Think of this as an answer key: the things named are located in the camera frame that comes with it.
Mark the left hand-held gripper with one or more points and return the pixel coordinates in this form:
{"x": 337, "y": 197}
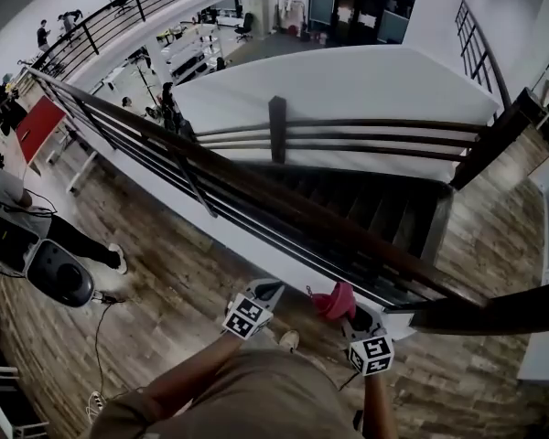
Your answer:
{"x": 247, "y": 316}

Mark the white power strip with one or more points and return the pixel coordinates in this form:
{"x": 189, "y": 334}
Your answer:
{"x": 96, "y": 405}

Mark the red cloth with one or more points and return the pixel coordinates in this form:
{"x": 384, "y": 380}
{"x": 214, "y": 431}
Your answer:
{"x": 336, "y": 300}

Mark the person's left forearm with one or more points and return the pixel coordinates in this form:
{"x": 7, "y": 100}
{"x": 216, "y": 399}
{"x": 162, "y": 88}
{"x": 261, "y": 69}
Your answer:
{"x": 187, "y": 377}

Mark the person's right forearm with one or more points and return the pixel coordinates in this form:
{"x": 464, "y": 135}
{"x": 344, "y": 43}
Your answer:
{"x": 379, "y": 405}

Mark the person's olive shirt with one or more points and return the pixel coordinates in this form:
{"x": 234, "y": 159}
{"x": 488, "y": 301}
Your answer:
{"x": 256, "y": 396}

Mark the black hip-mounted device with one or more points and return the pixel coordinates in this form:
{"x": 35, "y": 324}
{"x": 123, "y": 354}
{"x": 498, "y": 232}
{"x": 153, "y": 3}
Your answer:
{"x": 358, "y": 420}

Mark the white cabinet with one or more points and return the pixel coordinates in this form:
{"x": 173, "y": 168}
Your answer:
{"x": 261, "y": 12}

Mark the dark wooden stair banister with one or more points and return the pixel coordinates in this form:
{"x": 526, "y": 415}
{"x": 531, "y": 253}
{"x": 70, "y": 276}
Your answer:
{"x": 277, "y": 128}

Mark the white coats on rack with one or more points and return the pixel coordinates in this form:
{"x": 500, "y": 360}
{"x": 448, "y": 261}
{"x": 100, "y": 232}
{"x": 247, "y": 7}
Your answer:
{"x": 293, "y": 14}

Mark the dark wooden railing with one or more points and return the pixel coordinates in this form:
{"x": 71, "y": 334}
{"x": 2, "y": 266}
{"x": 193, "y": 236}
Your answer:
{"x": 302, "y": 210}

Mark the white shelving rack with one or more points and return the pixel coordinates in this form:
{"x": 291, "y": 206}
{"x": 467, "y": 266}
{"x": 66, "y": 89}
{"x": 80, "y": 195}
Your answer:
{"x": 192, "y": 57}

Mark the dark wooden staircase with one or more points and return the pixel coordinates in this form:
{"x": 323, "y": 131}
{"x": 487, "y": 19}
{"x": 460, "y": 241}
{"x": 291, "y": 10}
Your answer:
{"x": 370, "y": 208}

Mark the red table with white legs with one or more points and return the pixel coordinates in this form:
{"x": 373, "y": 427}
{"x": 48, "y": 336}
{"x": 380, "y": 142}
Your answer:
{"x": 41, "y": 126}

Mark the black metal wall fence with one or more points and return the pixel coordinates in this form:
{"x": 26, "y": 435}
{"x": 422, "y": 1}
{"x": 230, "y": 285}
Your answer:
{"x": 473, "y": 44}

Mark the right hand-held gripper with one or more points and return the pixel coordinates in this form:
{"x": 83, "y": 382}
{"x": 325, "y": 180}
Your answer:
{"x": 373, "y": 355}

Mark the black framed glass partition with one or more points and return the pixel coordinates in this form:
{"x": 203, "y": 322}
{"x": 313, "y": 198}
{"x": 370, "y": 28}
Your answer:
{"x": 361, "y": 12}

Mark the person's left shoe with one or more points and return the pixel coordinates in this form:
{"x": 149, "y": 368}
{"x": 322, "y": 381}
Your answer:
{"x": 289, "y": 340}

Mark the curved black metal balcony fence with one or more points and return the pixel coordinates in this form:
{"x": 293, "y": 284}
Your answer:
{"x": 139, "y": 5}

